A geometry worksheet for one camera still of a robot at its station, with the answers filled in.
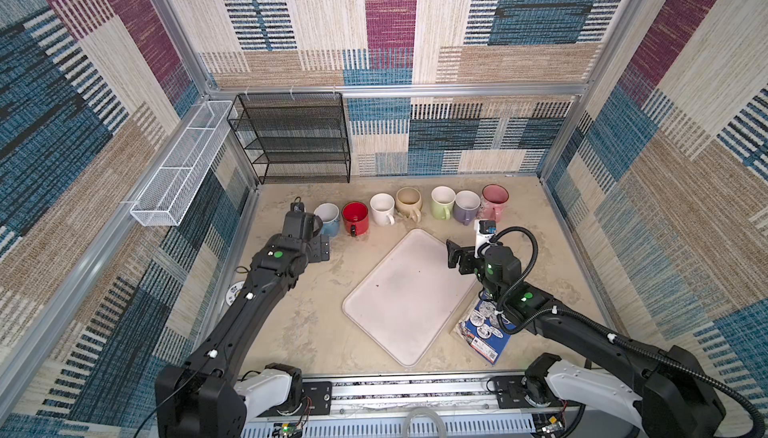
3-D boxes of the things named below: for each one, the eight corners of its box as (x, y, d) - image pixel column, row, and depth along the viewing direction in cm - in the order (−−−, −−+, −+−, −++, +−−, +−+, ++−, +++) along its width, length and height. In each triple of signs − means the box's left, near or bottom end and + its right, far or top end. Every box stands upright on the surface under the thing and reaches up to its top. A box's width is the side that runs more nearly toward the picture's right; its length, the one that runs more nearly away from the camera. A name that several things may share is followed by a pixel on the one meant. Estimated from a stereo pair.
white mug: (371, 233, 106) (369, 216, 98) (372, 209, 112) (370, 192, 105) (394, 233, 106) (394, 216, 98) (394, 209, 112) (394, 192, 105)
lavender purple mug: (453, 229, 108) (458, 211, 100) (450, 207, 114) (454, 189, 107) (477, 229, 108) (483, 211, 100) (472, 207, 114) (478, 189, 107)
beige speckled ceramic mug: (395, 226, 107) (396, 212, 101) (395, 202, 114) (395, 187, 108) (421, 226, 107) (423, 212, 101) (419, 201, 114) (421, 187, 108)
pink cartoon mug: (473, 223, 108) (480, 204, 100) (479, 200, 115) (486, 181, 106) (496, 230, 106) (505, 211, 98) (501, 206, 113) (509, 187, 104)
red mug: (353, 241, 104) (351, 227, 97) (338, 224, 108) (334, 209, 102) (374, 227, 107) (373, 213, 101) (358, 211, 112) (356, 196, 106)
